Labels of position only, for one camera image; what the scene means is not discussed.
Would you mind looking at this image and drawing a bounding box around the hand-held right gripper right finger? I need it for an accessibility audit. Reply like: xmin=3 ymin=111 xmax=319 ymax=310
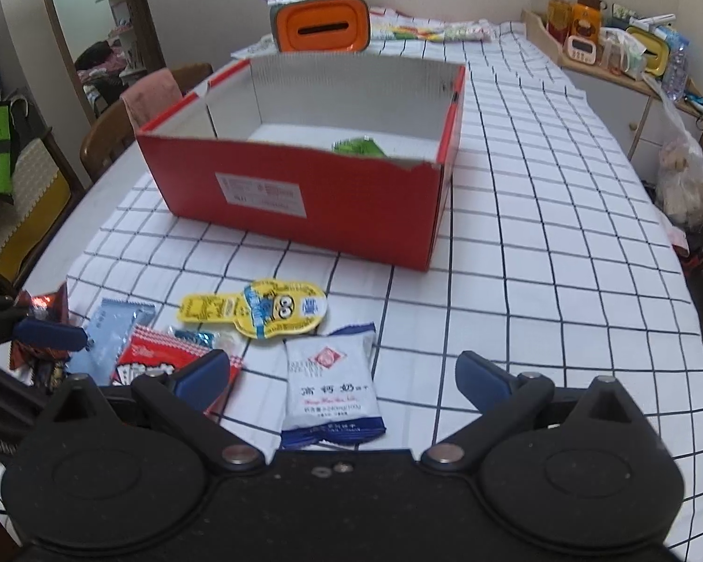
xmin=420 ymin=351 xmax=660 ymax=472

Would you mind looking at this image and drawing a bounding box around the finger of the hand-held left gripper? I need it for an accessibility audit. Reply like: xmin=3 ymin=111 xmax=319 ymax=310
xmin=0 ymin=356 xmax=56 ymax=422
xmin=0 ymin=294 xmax=90 ymax=355

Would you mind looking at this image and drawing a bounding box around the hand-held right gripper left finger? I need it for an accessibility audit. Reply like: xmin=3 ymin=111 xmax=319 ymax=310
xmin=32 ymin=350 xmax=267 ymax=472

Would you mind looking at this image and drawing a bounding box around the red-brown snack packet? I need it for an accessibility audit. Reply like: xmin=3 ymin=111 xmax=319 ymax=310
xmin=8 ymin=282 xmax=72 ymax=371

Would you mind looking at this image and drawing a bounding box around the black snack packet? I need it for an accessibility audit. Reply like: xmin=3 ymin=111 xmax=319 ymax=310
xmin=32 ymin=360 xmax=71 ymax=391

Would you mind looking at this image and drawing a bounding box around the red and white snack packet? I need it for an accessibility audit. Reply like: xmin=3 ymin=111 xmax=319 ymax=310
xmin=111 ymin=325 xmax=247 ymax=419

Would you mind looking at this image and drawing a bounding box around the white and blue snack packet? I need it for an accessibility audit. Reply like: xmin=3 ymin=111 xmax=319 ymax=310
xmin=281 ymin=323 xmax=386 ymax=451

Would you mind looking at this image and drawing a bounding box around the red cardboard box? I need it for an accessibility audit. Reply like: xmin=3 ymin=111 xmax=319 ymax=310
xmin=136 ymin=54 xmax=467 ymax=272

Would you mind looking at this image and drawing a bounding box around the blue shiny candy wrapper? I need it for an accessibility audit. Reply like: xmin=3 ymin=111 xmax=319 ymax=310
xmin=174 ymin=329 xmax=236 ymax=353

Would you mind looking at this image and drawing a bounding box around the light blue snack packet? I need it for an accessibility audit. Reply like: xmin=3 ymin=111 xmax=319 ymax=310
xmin=64 ymin=298 xmax=156 ymax=387

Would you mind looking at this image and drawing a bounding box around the yellow cartoon snack packet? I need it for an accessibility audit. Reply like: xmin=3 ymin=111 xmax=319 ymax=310
xmin=179 ymin=280 xmax=330 ymax=340

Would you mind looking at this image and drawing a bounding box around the wooden chair with yellow cushion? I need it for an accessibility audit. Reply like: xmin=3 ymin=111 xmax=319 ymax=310
xmin=0 ymin=129 xmax=87 ymax=296

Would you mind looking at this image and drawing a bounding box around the white checked tablecloth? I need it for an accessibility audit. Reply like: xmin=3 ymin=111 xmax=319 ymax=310
xmin=0 ymin=8 xmax=703 ymax=545

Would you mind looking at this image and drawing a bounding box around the wooden chair with pink cloth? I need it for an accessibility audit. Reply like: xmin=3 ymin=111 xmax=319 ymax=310
xmin=81 ymin=63 xmax=213 ymax=184

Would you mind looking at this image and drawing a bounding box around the green snack packet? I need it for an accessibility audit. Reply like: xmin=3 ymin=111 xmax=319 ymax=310
xmin=332 ymin=136 xmax=388 ymax=159

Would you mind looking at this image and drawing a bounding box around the pink cloth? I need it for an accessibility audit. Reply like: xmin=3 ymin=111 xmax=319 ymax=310
xmin=120 ymin=68 xmax=184 ymax=131

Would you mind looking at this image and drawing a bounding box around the white cabinet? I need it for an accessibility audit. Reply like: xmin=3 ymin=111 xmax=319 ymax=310
xmin=562 ymin=67 xmax=664 ymax=172

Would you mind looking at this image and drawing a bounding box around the hanging clear plastic bag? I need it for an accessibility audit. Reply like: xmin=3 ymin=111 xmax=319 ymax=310
xmin=655 ymin=90 xmax=703 ymax=230

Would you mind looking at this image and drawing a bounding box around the wooden shelf tray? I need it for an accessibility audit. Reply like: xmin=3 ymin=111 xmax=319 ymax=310
xmin=521 ymin=8 xmax=703 ymax=119

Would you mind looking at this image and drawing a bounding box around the white kitchen timer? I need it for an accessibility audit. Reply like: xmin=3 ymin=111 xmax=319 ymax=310
xmin=564 ymin=35 xmax=599 ymax=62

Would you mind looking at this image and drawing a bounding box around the colourful printed plastic bag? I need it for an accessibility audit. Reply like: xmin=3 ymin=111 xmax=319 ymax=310
xmin=369 ymin=8 xmax=494 ymax=43

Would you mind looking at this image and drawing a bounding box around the white plastic bag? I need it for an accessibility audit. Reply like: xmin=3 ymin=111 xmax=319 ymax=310
xmin=599 ymin=28 xmax=646 ymax=81

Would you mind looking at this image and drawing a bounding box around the clear water bottle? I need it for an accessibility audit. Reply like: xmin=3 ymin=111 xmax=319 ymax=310
xmin=661 ymin=35 xmax=693 ymax=102

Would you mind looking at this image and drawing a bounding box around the yellow tissue box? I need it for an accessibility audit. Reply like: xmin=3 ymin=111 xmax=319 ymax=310
xmin=626 ymin=26 xmax=676 ymax=79

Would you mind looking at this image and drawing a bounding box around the brown bear jar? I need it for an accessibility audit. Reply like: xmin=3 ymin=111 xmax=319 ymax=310
xmin=571 ymin=0 xmax=608 ymax=39

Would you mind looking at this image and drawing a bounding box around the clear glass dome jar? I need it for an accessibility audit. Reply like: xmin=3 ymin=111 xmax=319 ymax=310
xmin=530 ymin=0 xmax=583 ymax=43

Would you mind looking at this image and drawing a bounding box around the orange and green tissue box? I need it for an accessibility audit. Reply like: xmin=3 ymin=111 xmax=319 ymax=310
xmin=268 ymin=0 xmax=371 ymax=55

